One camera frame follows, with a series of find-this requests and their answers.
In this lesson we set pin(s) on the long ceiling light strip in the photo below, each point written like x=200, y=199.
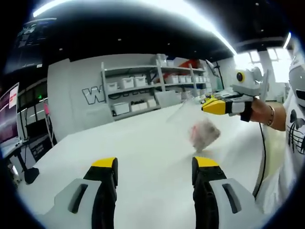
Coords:
x=166, y=16

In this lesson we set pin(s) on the black monitor stand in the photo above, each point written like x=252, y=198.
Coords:
x=31, y=175

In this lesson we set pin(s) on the red white panel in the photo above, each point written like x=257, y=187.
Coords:
x=188, y=64

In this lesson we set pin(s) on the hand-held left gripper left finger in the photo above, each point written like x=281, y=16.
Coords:
x=71, y=198

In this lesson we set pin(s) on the group of white storage bins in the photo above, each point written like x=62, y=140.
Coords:
x=129, y=82

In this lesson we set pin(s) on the green exit sign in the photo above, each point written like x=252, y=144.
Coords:
x=40, y=97

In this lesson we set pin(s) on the clear resealable bag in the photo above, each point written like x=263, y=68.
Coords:
x=205, y=133

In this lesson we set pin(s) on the hanging dark display panel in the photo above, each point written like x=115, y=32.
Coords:
x=31, y=45

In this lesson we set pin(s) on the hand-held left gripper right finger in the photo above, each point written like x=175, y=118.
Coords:
x=240, y=202

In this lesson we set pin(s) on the pink cloth on white stand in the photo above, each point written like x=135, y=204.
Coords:
x=47, y=108

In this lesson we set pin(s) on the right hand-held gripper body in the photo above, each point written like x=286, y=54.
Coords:
x=250, y=83

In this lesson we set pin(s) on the monitor with pink screen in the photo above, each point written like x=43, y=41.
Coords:
x=8, y=114

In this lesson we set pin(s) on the person in white t-shirt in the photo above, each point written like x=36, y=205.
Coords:
x=281, y=167

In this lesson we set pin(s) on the grey shelving unit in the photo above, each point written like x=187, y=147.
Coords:
x=157, y=78

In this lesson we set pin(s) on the grey chest-worn device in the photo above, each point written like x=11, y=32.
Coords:
x=295, y=78

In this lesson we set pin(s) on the person's right hand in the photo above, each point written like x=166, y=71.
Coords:
x=249, y=112

